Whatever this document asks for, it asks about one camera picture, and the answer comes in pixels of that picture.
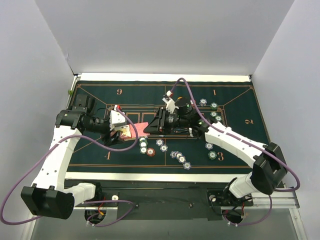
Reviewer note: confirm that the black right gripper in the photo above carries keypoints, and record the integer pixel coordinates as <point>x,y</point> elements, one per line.
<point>162,120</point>

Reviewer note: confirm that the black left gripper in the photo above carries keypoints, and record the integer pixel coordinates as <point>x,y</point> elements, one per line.
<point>111,136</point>

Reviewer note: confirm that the red playing card deck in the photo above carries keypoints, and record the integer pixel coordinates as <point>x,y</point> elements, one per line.
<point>135,131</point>

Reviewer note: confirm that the red poker chip stack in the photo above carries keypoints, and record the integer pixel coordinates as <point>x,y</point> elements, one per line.
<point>150,152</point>

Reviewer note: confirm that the blue chip stack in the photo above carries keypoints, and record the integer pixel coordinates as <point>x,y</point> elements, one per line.
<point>202,102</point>

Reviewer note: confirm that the green poker chip stack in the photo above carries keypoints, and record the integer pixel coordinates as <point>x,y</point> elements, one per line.
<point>212,155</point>

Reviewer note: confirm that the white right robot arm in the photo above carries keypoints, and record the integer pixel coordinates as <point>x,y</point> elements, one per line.
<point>266,161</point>

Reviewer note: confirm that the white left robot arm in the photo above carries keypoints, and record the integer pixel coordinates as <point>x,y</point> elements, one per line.
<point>70,125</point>

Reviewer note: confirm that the green poker table mat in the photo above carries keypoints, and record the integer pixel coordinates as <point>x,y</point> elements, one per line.
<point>237,105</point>

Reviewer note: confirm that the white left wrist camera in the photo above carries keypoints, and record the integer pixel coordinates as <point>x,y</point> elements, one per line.
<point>117,121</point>

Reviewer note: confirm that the aluminium mounting rail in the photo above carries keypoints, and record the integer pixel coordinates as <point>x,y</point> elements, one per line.
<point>191,196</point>

